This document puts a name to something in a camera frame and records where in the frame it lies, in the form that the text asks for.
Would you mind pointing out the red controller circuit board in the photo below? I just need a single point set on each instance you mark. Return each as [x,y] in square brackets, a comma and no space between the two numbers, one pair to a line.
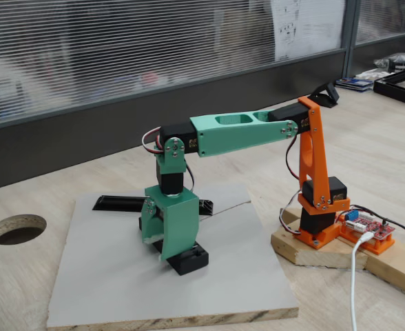
[378,245]

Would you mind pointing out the white printed paper sheet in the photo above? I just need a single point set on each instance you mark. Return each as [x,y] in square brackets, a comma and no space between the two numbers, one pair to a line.
[309,27]

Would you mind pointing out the small black angled bracket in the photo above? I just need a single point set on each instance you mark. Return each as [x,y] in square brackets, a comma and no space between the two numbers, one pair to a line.
[328,94]

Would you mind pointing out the white plywood board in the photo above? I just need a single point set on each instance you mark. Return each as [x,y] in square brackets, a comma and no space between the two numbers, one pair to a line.
[120,276]

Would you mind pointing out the long black rail profile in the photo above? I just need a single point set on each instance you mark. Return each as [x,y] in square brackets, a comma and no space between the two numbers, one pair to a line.
[120,204]

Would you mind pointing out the stack of blue cards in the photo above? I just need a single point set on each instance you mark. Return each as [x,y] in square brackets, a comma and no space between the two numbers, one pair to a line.
[355,84]

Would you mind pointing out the white packets pile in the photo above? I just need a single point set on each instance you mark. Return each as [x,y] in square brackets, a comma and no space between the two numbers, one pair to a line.
[371,74]

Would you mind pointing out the grey window blinds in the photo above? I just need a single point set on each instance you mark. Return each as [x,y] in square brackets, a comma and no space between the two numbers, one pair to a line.
[388,17]
[120,51]

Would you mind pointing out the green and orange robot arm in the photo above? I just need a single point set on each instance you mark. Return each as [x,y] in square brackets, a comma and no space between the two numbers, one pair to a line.
[237,138]

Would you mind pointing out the pale wooden block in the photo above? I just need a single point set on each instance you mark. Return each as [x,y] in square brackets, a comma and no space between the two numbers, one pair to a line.
[319,257]

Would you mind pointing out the black rectangular frame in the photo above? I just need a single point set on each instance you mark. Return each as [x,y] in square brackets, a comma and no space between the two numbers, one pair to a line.
[395,90]

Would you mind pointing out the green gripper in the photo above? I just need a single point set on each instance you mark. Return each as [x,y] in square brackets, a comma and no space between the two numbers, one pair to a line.
[175,213]

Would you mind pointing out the black slotted rack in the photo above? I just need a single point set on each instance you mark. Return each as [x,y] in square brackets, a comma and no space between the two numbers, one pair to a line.
[192,262]

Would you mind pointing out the long wooden plank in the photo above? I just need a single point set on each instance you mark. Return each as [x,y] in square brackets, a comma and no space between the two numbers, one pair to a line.
[402,265]

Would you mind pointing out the clear plastic bag of parts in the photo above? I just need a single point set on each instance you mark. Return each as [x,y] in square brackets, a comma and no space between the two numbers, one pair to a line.
[400,58]

